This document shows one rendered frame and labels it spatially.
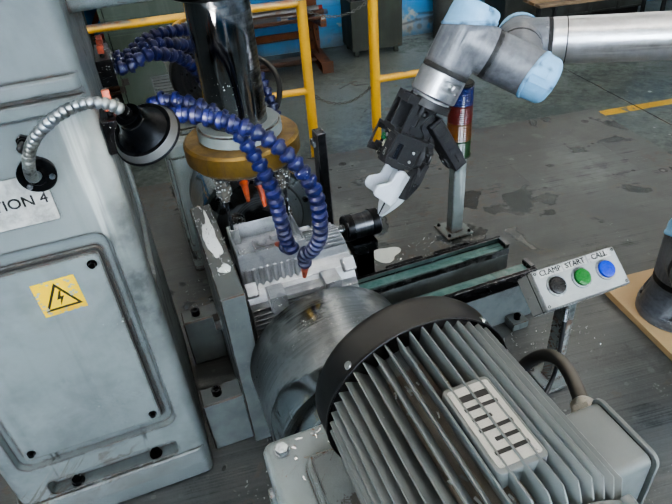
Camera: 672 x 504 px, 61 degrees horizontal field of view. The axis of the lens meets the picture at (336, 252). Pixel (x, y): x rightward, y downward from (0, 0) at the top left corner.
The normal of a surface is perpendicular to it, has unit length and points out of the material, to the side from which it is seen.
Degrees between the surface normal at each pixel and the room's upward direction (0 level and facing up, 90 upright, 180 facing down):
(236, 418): 90
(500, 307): 90
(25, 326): 90
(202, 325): 90
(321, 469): 0
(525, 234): 0
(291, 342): 32
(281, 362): 43
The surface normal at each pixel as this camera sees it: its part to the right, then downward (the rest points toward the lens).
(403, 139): 0.36, 0.53
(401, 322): -0.23, -0.75
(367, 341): -0.51, -0.58
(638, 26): -0.25, -0.13
